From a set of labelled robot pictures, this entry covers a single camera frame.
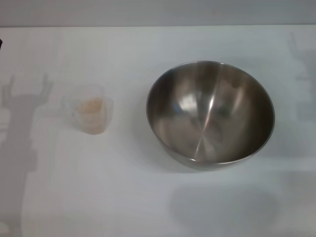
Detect rice grains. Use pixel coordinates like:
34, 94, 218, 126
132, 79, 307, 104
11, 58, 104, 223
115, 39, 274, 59
78, 98, 103, 117

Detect stainless steel mixing bowl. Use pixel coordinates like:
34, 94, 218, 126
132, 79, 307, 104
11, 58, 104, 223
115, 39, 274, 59
146, 60, 276, 171

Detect clear plastic measuring cup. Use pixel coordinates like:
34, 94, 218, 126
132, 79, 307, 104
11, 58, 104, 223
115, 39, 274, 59
61, 85, 114, 136

